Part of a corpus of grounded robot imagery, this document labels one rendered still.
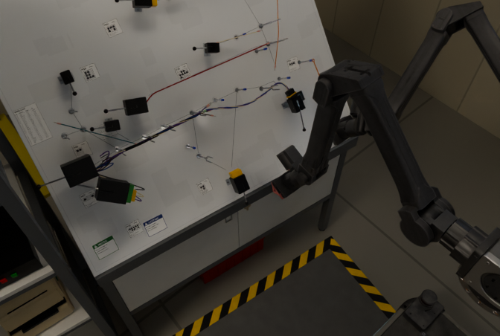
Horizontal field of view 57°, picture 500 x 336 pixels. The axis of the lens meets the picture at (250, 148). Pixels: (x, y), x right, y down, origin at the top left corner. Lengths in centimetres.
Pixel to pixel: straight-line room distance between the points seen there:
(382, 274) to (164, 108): 157
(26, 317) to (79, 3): 107
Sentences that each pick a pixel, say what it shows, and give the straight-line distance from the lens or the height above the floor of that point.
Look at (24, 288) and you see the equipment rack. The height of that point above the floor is 104.
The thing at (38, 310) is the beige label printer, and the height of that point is 78.
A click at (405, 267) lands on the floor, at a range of 271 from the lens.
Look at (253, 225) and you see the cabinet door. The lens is 208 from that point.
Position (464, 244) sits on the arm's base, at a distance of 107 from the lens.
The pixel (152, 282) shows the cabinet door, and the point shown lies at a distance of 199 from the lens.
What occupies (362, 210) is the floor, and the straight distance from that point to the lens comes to 283.
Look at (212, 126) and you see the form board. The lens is 168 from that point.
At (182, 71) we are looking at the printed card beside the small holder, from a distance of 165.
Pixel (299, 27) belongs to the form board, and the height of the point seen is 126.
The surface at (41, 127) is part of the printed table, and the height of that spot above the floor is 127.
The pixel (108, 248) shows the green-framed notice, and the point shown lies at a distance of 166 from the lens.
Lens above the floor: 234
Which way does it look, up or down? 51 degrees down
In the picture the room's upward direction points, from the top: straight up
